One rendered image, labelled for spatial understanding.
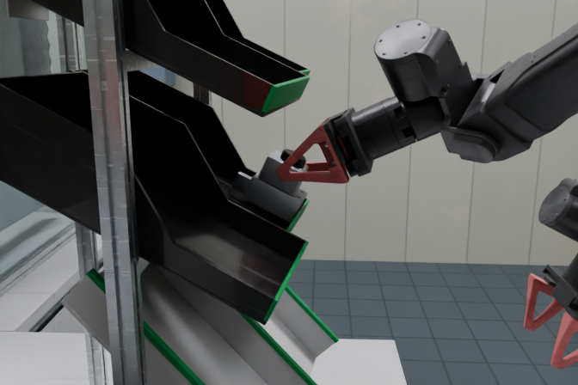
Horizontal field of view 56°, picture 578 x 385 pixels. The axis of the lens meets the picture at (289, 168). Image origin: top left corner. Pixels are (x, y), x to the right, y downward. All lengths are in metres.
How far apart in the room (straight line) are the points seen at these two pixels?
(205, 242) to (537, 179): 3.36
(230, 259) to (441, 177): 3.15
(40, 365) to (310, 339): 0.52
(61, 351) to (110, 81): 0.78
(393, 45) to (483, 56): 3.01
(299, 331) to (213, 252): 0.29
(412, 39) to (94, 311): 0.37
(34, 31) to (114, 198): 1.10
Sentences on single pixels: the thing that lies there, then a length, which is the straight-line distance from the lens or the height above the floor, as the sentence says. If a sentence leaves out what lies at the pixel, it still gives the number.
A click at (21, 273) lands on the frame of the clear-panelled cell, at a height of 0.87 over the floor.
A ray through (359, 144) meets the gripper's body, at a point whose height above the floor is 1.30.
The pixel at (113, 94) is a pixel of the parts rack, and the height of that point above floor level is 1.36.
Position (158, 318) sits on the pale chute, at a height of 1.14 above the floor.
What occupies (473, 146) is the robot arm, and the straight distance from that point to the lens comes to 0.54.
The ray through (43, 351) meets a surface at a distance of 1.12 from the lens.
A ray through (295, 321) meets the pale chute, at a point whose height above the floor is 1.04.
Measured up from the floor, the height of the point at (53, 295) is 0.85.
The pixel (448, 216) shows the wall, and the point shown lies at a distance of 3.67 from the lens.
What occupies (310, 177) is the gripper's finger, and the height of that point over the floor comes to 1.26.
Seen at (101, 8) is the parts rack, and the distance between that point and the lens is 0.40.
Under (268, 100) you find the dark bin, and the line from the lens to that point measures 0.38.
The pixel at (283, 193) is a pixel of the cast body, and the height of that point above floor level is 1.23.
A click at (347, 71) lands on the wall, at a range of 3.42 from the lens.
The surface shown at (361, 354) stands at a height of 0.86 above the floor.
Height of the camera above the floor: 1.40
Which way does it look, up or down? 13 degrees down
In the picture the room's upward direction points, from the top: straight up
